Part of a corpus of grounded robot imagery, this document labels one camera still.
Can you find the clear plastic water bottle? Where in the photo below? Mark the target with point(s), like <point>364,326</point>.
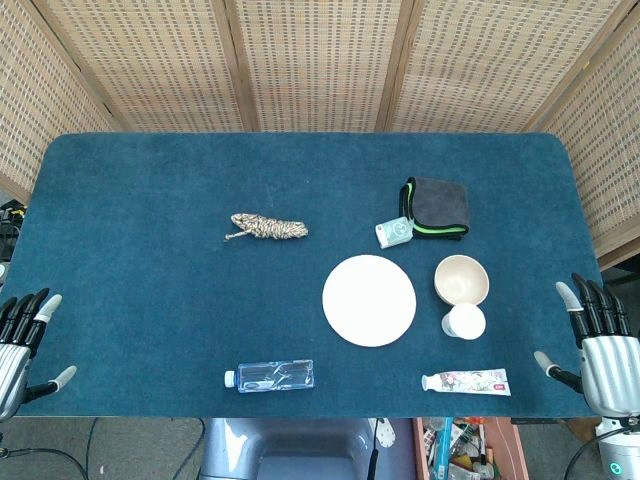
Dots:
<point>275,376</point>

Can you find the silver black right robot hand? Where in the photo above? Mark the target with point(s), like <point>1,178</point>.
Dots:
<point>612,370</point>

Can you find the blue felt table mat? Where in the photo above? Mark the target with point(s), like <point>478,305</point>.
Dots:
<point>150,300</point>

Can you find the orange box of clutter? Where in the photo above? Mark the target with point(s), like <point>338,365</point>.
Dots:
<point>505,450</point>

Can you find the white paper cup blue flower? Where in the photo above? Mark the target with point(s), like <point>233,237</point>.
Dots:
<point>465,322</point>

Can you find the round white plate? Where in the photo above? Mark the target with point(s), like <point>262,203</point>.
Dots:
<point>369,300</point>

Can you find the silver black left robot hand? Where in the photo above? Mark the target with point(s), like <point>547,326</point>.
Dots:
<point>15,370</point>

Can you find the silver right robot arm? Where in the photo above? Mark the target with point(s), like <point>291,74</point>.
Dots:
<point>617,455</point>

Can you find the small green tissue pack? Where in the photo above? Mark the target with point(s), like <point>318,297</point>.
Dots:
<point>392,232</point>

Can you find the wicker folding screen panel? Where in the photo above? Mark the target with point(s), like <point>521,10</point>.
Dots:
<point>150,60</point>
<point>500,60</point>
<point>610,150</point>
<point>320,60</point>
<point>30,100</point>

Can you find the beige bowl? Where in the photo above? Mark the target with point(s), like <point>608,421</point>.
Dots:
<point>460,282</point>

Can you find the black yellow equipment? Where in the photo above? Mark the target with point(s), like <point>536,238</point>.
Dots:
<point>11,225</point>

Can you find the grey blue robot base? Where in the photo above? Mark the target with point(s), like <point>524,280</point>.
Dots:
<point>300,450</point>

